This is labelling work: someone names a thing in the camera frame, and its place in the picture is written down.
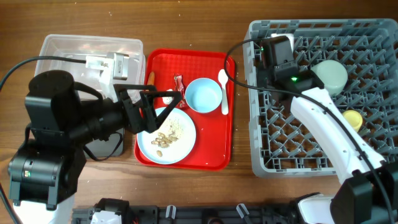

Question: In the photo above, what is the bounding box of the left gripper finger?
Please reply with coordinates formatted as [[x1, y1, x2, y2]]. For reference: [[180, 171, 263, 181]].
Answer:
[[140, 91, 182, 98], [155, 98, 182, 129]]

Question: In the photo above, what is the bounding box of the light blue bowl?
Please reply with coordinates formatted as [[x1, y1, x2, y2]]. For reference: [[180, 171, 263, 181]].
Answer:
[[185, 78, 222, 113]]

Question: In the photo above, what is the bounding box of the green bowl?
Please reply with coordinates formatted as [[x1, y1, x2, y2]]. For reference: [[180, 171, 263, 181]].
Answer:
[[311, 60, 348, 96]]

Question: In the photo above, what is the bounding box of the yellow cup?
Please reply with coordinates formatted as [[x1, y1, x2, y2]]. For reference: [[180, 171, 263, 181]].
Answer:
[[343, 110, 363, 132]]

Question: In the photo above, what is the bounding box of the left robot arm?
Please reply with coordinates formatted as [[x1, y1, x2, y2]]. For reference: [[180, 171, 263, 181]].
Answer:
[[4, 70, 182, 223]]

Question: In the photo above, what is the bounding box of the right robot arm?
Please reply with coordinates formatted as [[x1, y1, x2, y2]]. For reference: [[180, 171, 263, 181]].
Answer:
[[259, 35, 397, 223]]

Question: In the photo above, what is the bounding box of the grey dishwasher rack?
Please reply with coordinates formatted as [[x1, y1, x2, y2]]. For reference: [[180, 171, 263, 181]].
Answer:
[[243, 19, 397, 178]]

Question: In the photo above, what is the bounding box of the orange carrot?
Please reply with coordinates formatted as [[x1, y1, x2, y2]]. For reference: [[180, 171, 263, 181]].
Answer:
[[147, 72, 155, 85]]

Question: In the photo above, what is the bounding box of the white crumpled tissue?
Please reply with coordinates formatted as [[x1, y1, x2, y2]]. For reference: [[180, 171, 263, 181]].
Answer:
[[162, 96, 174, 105]]

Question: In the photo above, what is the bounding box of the peanut pile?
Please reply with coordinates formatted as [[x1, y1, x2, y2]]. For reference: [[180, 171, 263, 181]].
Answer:
[[150, 133, 178, 157]]

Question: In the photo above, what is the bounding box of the red snack wrapper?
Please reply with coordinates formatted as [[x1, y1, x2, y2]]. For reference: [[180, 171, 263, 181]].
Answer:
[[174, 74, 188, 109]]

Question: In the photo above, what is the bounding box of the white plastic spoon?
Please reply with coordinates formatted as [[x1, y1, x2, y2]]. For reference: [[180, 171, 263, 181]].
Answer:
[[218, 69, 229, 115]]

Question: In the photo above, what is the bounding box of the black plastic tray bin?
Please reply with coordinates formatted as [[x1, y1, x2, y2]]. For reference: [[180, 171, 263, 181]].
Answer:
[[86, 128, 124, 157]]

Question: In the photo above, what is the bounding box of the red serving tray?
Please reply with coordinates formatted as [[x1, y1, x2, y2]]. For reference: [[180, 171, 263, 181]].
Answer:
[[134, 49, 235, 170]]

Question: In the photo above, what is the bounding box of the clear plastic bin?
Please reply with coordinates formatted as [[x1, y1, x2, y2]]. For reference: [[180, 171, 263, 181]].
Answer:
[[35, 34, 146, 93]]

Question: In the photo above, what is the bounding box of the right black cable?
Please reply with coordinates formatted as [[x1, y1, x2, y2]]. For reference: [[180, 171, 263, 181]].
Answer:
[[223, 37, 392, 224]]

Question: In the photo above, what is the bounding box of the black cable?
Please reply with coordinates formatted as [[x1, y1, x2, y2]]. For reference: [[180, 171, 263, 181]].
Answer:
[[0, 55, 86, 224], [223, 37, 392, 224]]

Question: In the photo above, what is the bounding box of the left black cable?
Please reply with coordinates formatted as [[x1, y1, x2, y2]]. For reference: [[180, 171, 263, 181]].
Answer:
[[0, 55, 86, 224]]

